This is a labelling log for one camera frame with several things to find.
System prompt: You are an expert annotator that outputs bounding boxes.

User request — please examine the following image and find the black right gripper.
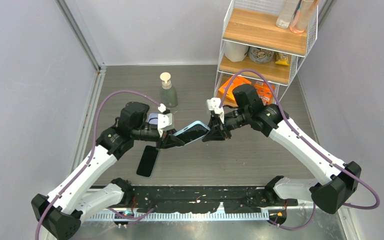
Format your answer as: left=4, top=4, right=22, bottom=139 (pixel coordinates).
left=202, top=107, right=250, bottom=142

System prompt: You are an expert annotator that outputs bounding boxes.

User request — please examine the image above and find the bare black phone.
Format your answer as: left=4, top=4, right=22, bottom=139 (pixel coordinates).
left=136, top=145, right=160, bottom=178

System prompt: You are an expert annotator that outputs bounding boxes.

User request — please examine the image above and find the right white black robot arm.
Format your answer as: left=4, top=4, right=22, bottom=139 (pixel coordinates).
left=202, top=84, right=362, bottom=214

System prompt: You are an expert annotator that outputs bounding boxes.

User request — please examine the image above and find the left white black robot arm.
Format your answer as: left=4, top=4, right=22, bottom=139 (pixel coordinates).
left=31, top=101, right=184, bottom=240

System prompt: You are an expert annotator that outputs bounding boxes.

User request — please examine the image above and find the green soap pump bottle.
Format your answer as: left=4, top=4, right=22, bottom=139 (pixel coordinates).
left=159, top=72, right=178, bottom=108

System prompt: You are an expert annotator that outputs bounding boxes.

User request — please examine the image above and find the orange yellow sponge box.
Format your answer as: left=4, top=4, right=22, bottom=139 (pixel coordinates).
left=217, top=76, right=252, bottom=101

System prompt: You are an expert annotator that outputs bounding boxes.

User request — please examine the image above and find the orange razor box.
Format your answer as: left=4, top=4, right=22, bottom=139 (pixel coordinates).
left=253, top=81, right=276, bottom=105

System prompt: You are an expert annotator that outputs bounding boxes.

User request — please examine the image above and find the white cup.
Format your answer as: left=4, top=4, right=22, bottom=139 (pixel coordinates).
left=224, top=41, right=249, bottom=63

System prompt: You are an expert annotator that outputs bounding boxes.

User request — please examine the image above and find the printed ceramic mug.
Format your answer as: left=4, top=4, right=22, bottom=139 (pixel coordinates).
left=247, top=46, right=275, bottom=64

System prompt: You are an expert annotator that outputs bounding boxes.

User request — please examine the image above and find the yellow snack packet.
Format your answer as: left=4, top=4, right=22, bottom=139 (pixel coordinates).
left=275, top=52, right=291, bottom=66

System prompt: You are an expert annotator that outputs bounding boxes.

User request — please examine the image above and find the clear glass bottle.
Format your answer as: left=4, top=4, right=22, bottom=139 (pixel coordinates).
left=276, top=0, right=301, bottom=29

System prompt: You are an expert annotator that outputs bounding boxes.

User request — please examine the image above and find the pink tinted glass bottle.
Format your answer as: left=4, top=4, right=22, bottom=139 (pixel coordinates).
left=289, top=0, right=319, bottom=34

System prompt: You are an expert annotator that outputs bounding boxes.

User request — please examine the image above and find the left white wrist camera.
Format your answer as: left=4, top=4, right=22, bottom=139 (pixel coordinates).
left=157, top=103, right=175, bottom=137

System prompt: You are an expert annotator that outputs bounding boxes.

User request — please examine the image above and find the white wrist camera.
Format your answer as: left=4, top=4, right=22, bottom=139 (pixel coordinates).
left=157, top=103, right=175, bottom=137
left=206, top=97, right=225, bottom=124

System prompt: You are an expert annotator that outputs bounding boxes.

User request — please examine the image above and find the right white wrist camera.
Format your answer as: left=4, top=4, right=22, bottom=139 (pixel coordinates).
left=206, top=97, right=225, bottom=124

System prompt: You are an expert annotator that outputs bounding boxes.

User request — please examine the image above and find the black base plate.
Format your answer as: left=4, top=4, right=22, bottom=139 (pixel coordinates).
left=118, top=185, right=298, bottom=214

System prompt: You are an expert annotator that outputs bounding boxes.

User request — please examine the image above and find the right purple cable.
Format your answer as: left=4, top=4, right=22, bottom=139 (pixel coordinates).
left=219, top=68, right=381, bottom=211

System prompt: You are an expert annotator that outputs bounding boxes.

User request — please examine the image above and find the white wire wooden shelf rack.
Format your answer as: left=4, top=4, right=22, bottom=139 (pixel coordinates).
left=213, top=0, right=319, bottom=99

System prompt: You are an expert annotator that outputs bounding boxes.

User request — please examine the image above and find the aluminium frame rail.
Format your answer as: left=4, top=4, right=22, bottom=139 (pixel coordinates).
left=55, top=0, right=107, bottom=72

